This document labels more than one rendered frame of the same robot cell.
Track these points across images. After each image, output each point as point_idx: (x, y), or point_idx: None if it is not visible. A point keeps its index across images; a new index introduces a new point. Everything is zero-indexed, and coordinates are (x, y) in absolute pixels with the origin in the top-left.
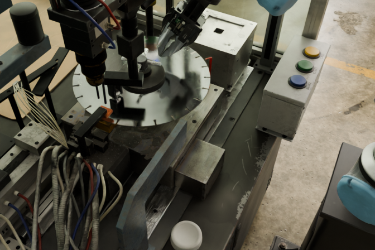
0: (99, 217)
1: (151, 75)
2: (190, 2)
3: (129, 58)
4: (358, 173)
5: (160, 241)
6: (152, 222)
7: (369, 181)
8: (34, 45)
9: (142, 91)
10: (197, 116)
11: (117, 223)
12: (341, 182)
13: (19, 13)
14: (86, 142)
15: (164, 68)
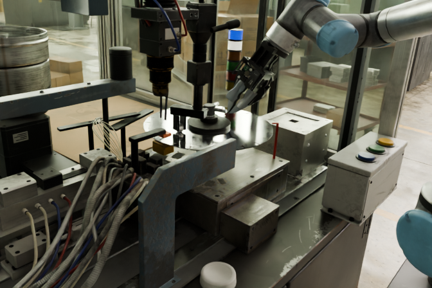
0: (127, 206)
1: (216, 123)
2: (258, 49)
3: (194, 83)
4: (418, 206)
5: (188, 275)
6: (185, 257)
7: (430, 209)
8: (121, 80)
9: (204, 132)
10: (256, 174)
11: (140, 196)
12: (398, 219)
13: (116, 49)
14: (139, 158)
15: (231, 123)
